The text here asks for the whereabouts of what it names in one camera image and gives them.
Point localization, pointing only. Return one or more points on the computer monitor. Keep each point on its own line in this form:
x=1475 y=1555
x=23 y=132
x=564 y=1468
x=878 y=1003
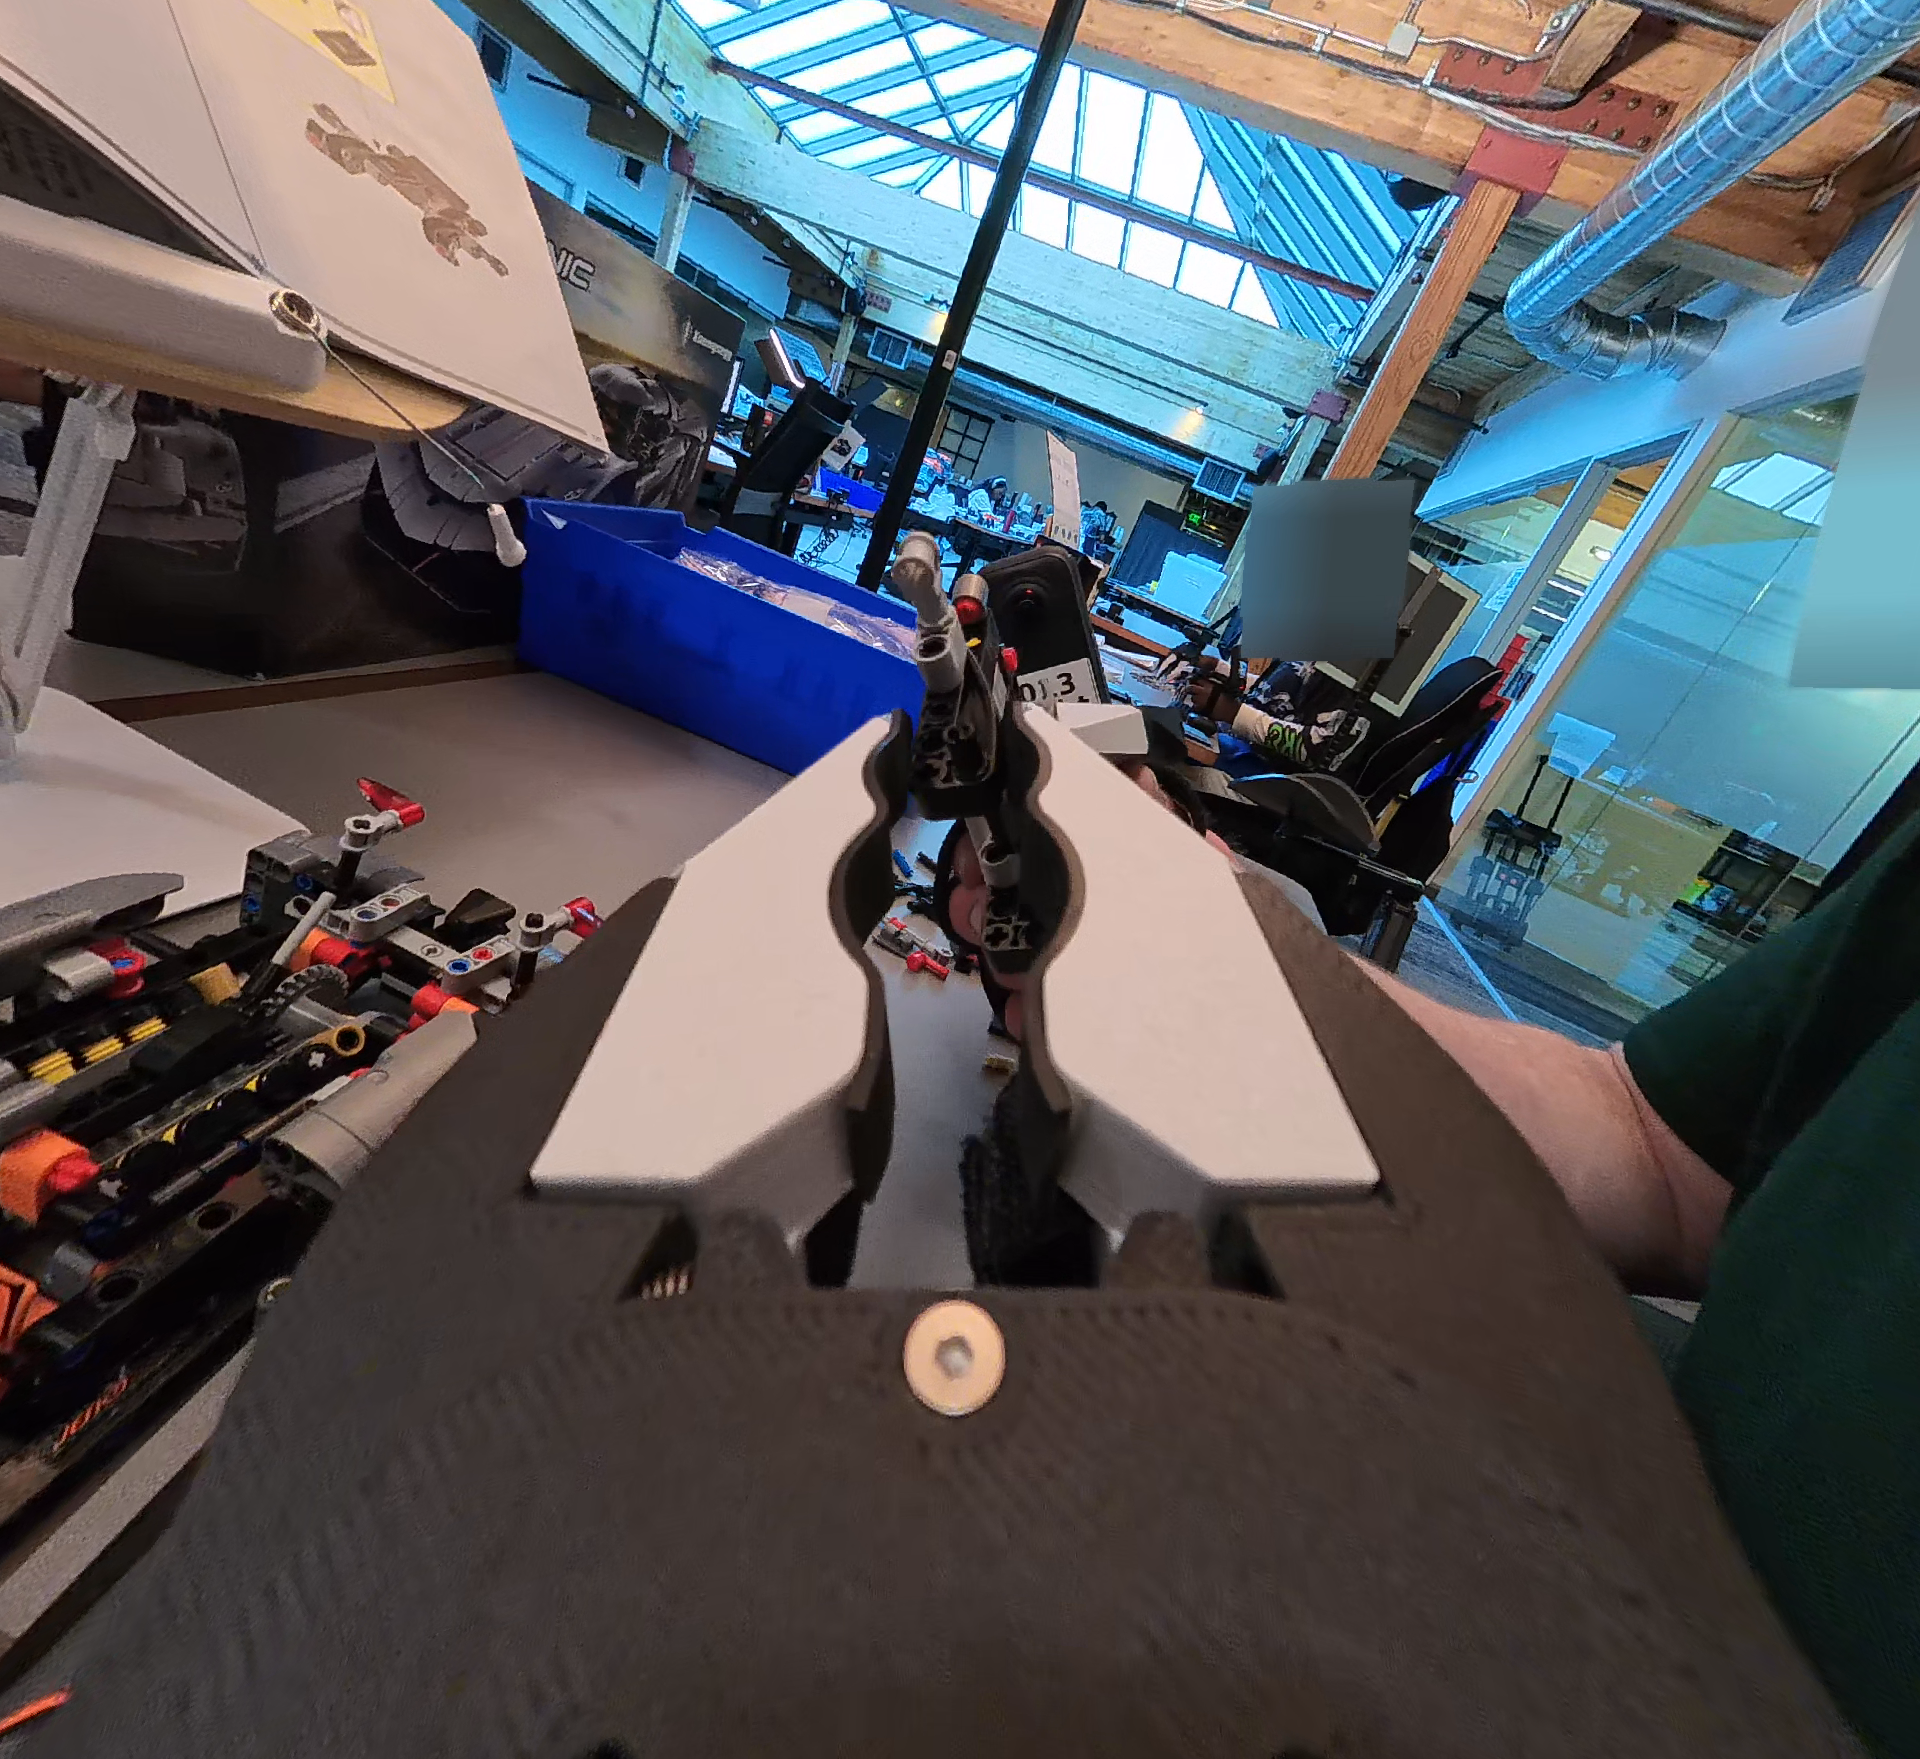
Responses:
x=1440 y=634

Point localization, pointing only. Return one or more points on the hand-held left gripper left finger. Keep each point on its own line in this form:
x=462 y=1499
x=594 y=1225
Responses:
x=720 y=1040

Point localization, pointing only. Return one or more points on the scattered lego pieces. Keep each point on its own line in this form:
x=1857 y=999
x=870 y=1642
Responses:
x=918 y=947

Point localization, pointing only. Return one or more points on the dark lego set box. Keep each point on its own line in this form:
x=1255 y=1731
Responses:
x=646 y=364

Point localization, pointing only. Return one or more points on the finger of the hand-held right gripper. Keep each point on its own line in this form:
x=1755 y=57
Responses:
x=1119 y=734

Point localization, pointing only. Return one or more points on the lego instruction booklet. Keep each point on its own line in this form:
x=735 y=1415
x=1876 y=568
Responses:
x=302 y=65

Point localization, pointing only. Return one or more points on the black pole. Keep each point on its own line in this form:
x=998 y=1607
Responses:
x=975 y=228

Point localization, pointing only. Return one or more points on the black grey lego subassembly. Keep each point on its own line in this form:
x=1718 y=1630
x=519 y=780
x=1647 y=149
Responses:
x=961 y=725

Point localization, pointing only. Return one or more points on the lego car chassis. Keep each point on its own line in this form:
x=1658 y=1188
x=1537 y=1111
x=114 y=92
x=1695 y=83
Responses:
x=181 y=1114

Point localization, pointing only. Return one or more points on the clear plastic bags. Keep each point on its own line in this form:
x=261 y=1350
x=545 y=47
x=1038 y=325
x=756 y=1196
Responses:
x=796 y=598

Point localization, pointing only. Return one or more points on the person's right hand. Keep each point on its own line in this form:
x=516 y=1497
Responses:
x=1009 y=1001

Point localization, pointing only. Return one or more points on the wooden post with red bracket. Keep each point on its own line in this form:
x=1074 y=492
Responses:
x=1411 y=349

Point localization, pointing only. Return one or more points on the silver air duct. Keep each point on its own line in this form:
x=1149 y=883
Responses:
x=1725 y=141

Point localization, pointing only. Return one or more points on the blue storage bin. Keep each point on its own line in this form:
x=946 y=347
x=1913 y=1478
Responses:
x=677 y=651

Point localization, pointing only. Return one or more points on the person's right forearm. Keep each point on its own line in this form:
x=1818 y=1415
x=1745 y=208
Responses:
x=1576 y=1130

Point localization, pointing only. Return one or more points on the black office chair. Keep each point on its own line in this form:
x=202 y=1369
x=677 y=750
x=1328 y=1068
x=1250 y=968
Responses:
x=1319 y=813

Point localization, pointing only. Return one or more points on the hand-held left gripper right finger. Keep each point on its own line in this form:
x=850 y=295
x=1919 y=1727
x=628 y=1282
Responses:
x=1200 y=1040

